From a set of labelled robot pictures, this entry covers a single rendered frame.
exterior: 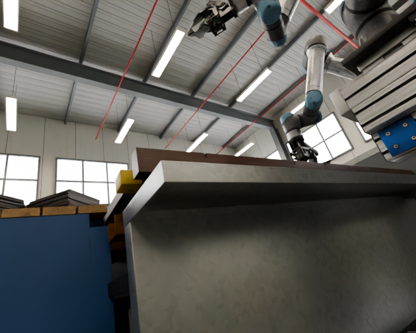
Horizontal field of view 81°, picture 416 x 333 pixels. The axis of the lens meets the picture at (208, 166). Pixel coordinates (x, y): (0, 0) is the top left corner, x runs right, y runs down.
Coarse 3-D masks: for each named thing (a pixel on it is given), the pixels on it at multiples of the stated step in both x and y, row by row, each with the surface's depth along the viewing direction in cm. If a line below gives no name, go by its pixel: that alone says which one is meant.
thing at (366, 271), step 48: (144, 240) 41; (192, 240) 45; (240, 240) 51; (288, 240) 58; (336, 240) 67; (384, 240) 81; (144, 288) 37; (192, 288) 41; (240, 288) 46; (288, 288) 51; (336, 288) 59; (384, 288) 68
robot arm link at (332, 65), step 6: (330, 54) 132; (306, 60) 135; (324, 60) 132; (330, 60) 132; (336, 60) 131; (306, 66) 138; (324, 66) 133; (330, 66) 132; (336, 66) 131; (342, 66) 129; (306, 72) 142; (324, 72) 137; (330, 72) 135; (336, 72) 132; (342, 72) 131; (348, 72) 129; (348, 78) 132; (354, 78) 129
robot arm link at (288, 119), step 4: (288, 112) 126; (292, 112) 127; (284, 116) 126; (288, 116) 125; (292, 116) 125; (296, 116) 124; (280, 120) 129; (284, 120) 126; (288, 120) 124; (292, 120) 124; (296, 120) 123; (284, 124) 126; (288, 124) 124; (292, 124) 123; (296, 124) 123; (300, 124) 124; (284, 128) 126; (288, 128) 124; (292, 128) 122; (296, 128) 122; (288, 132) 123
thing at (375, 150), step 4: (376, 148) 158; (368, 152) 162; (372, 152) 160; (376, 152) 158; (360, 156) 166; (364, 156) 164; (368, 156) 162; (352, 160) 170; (356, 160) 168; (360, 160) 166; (344, 164) 175; (348, 164) 173; (352, 164) 170
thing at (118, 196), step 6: (144, 180) 67; (114, 198) 81; (120, 198) 75; (126, 198) 76; (132, 198) 78; (114, 204) 81; (120, 204) 80; (126, 204) 81; (108, 210) 89; (114, 210) 84; (120, 210) 85; (108, 216) 88; (108, 222) 94
